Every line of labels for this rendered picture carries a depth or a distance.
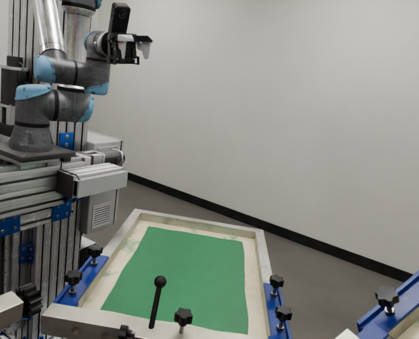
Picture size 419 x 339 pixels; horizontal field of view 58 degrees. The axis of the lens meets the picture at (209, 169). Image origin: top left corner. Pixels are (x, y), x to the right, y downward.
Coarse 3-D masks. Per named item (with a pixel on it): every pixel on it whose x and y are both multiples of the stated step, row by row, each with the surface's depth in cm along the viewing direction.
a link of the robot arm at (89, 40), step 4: (92, 32) 116; (96, 32) 113; (88, 36) 116; (92, 36) 113; (84, 40) 118; (88, 40) 115; (92, 40) 112; (84, 44) 119; (88, 44) 115; (92, 44) 112; (88, 48) 115; (92, 48) 114; (88, 52) 116; (92, 52) 115; (96, 52) 114; (88, 56) 116; (92, 56) 115; (96, 56) 115; (100, 56) 115; (104, 56) 114
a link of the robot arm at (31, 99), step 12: (36, 84) 138; (24, 96) 129; (36, 96) 130; (48, 96) 134; (24, 108) 130; (36, 108) 131; (48, 108) 134; (24, 120) 131; (36, 120) 132; (48, 120) 137
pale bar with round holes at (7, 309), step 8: (0, 296) 84; (8, 296) 84; (16, 296) 85; (0, 304) 81; (8, 304) 82; (16, 304) 83; (0, 312) 79; (8, 312) 81; (16, 312) 83; (0, 320) 80; (8, 320) 82; (16, 320) 84; (0, 328) 81
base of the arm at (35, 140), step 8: (16, 128) 133; (24, 128) 132; (32, 128) 133; (40, 128) 134; (48, 128) 138; (16, 136) 132; (24, 136) 132; (32, 136) 133; (40, 136) 134; (48, 136) 138; (16, 144) 132; (24, 144) 132; (32, 144) 133; (40, 144) 134; (48, 144) 137; (32, 152) 133; (40, 152) 135
